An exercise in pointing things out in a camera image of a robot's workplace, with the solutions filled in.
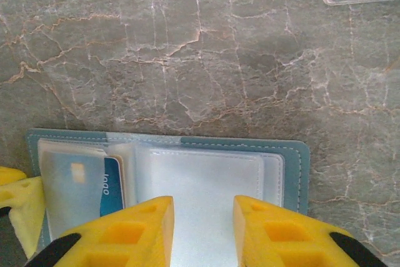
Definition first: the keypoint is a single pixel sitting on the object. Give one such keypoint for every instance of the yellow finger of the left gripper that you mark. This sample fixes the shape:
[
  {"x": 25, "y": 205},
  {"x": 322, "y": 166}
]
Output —
[
  {"x": 25, "y": 198},
  {"x": 11, "y": 176}
]

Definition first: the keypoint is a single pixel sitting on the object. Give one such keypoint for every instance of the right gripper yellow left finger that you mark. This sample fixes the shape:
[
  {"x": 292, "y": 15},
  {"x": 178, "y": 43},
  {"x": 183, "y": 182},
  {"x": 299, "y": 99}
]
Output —
[{"x": 125, "y": 239}]

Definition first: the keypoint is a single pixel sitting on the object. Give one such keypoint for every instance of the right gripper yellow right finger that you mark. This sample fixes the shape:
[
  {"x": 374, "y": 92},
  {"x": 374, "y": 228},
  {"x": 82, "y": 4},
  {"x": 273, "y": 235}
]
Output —
[{"x": 281, "y": 239}]

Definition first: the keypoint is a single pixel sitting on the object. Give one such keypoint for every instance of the blue credit card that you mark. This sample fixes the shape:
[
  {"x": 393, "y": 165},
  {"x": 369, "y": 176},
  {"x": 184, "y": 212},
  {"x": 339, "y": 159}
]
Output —
[{"x": 111, "y": 185}]

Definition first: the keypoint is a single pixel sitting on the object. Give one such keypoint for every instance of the blue leather card holder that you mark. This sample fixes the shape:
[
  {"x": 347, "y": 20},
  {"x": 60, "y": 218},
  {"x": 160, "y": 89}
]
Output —
[{"x": 218, "y": 173}]

